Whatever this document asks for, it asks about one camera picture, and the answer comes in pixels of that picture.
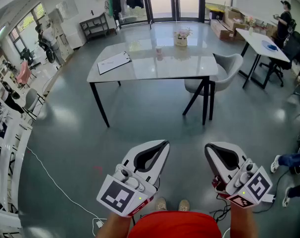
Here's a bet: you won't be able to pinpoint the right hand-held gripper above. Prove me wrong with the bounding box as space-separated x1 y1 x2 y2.
204 142 276 209

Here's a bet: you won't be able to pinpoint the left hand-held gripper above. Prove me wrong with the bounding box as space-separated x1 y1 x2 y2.
96 139 170 218

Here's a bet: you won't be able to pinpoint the person's left forearm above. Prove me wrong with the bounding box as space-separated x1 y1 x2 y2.
95 211 134 238

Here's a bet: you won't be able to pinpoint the person's right forearm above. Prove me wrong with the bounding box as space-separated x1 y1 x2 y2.
230 203 259 238

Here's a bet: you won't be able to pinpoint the person's left beige shoe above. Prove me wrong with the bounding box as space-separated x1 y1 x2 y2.
155 197 167 212

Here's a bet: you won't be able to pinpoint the person's beige shoe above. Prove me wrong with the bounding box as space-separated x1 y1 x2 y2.
155 197 167 212
178 199 190 212

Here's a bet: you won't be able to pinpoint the person's right beige shoe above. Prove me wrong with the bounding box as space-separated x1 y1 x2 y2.
178 199 190 212

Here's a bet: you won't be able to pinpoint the person's red shirt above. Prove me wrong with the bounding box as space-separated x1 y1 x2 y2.
127 211 222 238

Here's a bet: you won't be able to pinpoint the grey upholstered chair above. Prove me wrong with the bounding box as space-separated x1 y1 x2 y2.
184 53 244 120

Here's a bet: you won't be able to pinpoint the grey marble table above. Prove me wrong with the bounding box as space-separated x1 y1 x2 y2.
87 42 219 128

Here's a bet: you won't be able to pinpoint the black clipboard with paper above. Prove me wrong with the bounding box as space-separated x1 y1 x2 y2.
97 51 133 75

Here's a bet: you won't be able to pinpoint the pink flowers in pot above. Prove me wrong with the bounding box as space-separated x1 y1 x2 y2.
173 27 193 47

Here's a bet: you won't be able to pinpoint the blue plate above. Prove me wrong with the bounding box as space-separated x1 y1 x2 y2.
261 40 279 52

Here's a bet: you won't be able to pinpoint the white table black legs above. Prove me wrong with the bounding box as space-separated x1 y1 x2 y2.
235 28 291 89

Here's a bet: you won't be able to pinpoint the black office chair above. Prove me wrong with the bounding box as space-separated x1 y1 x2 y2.
259 33 300 88

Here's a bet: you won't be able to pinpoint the long cardboard box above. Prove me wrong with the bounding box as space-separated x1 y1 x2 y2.
210 18 234 41

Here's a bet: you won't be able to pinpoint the small grey chair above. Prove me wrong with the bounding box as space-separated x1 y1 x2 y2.
23 88 46 120

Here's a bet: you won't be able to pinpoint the black shelf unit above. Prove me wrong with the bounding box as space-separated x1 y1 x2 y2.
79 12 110 42

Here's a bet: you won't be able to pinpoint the white cabinet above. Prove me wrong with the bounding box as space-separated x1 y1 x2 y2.
60 21 88 50

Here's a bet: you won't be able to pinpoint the open cardboard box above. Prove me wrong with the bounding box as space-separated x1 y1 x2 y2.
224 7 249 32

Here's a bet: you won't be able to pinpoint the white storage rack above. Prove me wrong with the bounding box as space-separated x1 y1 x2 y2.
0 118 33 230

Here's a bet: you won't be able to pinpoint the yellow lidded bin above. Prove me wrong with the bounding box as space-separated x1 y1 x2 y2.
205 3 226 21

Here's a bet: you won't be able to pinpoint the pink chair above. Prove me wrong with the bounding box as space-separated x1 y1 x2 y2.
16 60 32 87

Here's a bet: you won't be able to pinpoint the glass double door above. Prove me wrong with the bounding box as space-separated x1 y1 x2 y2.
142 0 206 23

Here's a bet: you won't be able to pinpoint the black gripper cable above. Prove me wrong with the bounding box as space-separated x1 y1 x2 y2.
209 169 291 223

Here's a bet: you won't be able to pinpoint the white floor cable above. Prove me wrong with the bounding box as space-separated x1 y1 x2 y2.
26 146 107 237

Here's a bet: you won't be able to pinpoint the white wall board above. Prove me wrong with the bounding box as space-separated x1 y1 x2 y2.
56 0 79 19

